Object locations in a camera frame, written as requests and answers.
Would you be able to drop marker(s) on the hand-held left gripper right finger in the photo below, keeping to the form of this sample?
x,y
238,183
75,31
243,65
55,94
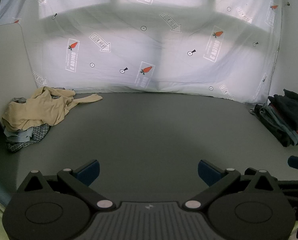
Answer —
x,y
207,172

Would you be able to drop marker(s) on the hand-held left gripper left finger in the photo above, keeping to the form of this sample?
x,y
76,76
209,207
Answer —
x,y
89,172

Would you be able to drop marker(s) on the beige long-sleeve shirt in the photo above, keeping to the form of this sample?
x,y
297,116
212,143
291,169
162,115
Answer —
x,y
39,110

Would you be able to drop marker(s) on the stack of dark folded clothes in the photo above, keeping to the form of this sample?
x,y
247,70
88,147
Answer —
x,y
284,120

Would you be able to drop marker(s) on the light blue cloth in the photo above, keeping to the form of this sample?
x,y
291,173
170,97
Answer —
x,y
16,135

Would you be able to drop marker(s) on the grey crumpled cloth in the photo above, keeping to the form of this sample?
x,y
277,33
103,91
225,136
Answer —
x,y
18,100

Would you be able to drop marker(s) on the white panel board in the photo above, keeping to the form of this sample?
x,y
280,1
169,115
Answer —
x,y
6,67

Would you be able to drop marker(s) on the white printed sheet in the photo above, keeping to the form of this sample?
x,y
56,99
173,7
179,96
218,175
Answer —
x,y
139,42

